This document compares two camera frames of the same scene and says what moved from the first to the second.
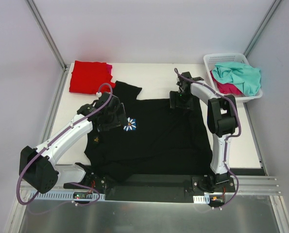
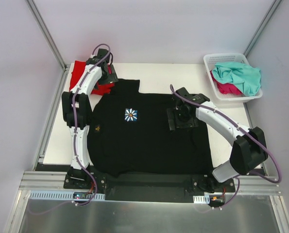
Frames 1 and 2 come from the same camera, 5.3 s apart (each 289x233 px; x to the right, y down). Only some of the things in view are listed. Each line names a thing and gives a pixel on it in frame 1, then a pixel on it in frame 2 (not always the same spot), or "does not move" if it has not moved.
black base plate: (155, 188) does not move
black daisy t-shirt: (155, 140) does not move
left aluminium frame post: (48, 35) does not move
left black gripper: (121, 114) -> (110, 79)
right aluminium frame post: (262, 26) does not move
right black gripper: (181, 104) -> (171, 119)
